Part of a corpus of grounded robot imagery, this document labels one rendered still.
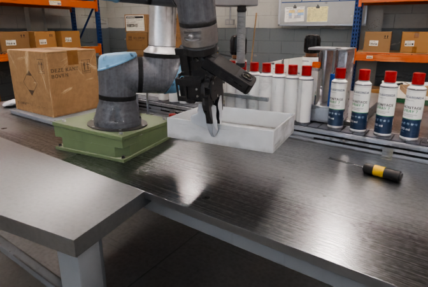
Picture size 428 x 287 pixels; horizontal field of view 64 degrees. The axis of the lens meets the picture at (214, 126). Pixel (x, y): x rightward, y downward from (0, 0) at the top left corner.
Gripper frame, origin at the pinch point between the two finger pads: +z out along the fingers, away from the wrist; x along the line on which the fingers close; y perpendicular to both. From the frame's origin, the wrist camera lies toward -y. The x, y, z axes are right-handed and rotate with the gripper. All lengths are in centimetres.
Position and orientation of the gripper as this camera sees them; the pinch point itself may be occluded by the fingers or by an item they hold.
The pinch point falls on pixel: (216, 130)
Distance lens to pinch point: 78.9
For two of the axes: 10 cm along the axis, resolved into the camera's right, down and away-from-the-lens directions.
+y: -9.3, -1.1, 3.4
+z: 0.8, 8.7, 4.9
